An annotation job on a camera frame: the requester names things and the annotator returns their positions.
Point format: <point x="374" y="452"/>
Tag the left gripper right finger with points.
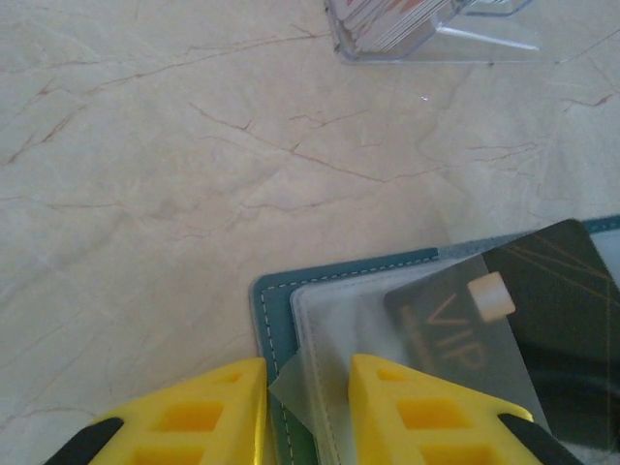
<point x="426" y="426"/>

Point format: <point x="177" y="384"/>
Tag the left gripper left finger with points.
<point x="194" y="426"/>

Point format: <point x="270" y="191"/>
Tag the blue leather card holder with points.
<point x="271" y="310"/>

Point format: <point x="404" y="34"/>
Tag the black gold VIP card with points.
<point x="557" y="290"/>

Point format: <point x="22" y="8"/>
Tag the clear acrylic card stand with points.
<point x="484" y="46"/>

